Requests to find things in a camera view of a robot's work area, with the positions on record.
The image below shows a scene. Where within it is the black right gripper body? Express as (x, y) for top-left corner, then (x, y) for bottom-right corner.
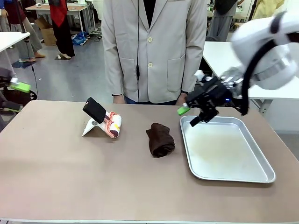
(186, 77), (233, 115)

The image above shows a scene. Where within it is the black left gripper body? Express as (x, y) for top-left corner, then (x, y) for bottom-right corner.
(0, 67), (14, 89)

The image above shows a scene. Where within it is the pink lint roller black grip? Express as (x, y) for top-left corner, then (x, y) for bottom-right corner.
(82, 97), (122, 140)

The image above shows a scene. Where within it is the person's left hand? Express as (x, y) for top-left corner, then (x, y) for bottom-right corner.
(175, 92), (189, 106)

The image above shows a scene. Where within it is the dark office chair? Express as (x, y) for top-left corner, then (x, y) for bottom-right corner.
(2, 88), (38, 106)

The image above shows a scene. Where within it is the silver metal tray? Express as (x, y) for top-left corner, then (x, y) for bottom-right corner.
(179, 115), (276, 184)

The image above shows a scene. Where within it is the brown folded cloth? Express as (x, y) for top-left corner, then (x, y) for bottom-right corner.
(146, 122), (176, 159)

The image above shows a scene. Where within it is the white background table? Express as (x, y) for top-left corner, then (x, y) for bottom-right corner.
(202, 41), (299, 115)

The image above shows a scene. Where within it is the white side table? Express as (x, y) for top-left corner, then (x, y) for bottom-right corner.
(0, 31), (31, 54)

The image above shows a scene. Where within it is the person in beige jacket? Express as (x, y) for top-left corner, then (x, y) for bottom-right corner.
(101, 0), (207, 105)

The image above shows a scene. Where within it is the bystander in maroon top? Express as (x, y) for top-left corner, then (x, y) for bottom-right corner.
(0, 0), (47, 63)

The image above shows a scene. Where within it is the brown cardboard box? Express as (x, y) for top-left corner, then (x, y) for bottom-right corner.
(35, 17), (58, 46)

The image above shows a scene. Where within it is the bystander in red scarf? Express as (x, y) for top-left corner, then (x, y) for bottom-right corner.
(48, 0), (76, 59)

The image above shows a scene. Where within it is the bystander in grey clothes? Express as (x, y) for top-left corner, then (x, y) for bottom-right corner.
(207, 0), (239, 42)

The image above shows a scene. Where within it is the blue plastic bag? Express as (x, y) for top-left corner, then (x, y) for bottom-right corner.
(71, 31), (88, 46)

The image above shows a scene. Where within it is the white folded roller stand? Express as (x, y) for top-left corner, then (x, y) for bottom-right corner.
(81, 118), (110, 137)

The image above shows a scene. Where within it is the wooden top workbench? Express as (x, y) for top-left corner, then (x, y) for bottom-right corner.
(25, 4), (89, 33)

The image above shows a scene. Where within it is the black shirt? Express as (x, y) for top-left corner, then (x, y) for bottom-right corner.
(139, 0), (169, 28)

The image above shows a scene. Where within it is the bystander in yellow top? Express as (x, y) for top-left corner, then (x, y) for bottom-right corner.
(253, 0), (288, 21)

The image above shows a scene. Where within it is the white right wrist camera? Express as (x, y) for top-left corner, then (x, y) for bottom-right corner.
(194, 70), (212, 83)

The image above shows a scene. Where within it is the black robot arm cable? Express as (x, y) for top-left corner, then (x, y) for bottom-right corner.
(240, 23), (295, 116)

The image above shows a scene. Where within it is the black lanyard microphone cable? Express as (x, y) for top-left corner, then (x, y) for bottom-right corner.
(136, 0), (141, 103)

